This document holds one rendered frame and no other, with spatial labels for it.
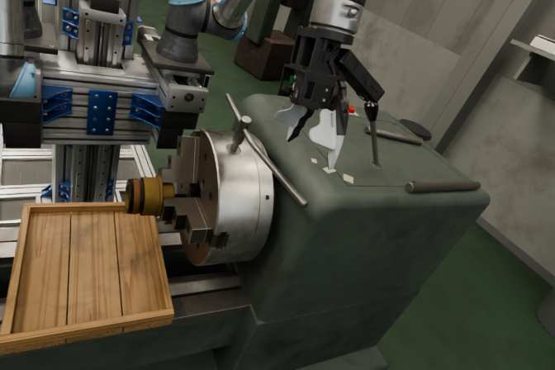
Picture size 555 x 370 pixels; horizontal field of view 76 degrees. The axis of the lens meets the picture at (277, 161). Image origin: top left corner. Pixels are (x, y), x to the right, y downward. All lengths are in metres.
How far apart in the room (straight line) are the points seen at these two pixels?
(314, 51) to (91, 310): 0.67
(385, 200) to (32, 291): 0.75
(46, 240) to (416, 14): 4.38
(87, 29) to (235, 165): 0.83
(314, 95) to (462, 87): 3.48
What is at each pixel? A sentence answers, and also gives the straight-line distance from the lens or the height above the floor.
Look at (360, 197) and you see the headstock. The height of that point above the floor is 1.25.
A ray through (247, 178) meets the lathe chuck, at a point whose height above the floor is 1.21.
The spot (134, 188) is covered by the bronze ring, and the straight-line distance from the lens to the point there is 0.79.
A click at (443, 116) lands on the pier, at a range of 4.06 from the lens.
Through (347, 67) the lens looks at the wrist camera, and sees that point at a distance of 0.58.
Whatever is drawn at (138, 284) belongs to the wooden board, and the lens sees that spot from 0.91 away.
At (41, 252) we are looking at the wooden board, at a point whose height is 0.89.
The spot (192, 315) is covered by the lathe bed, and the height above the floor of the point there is 0.87.
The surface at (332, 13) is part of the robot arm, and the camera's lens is 0.55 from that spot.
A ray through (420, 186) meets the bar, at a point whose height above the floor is 1.27.
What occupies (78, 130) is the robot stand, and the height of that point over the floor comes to 0.86.
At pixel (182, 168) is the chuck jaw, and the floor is 1.14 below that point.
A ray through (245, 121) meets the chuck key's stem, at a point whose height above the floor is 1.32.
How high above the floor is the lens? 1.61
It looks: 29 degrees down
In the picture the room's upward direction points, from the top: 22 degrees clockwise
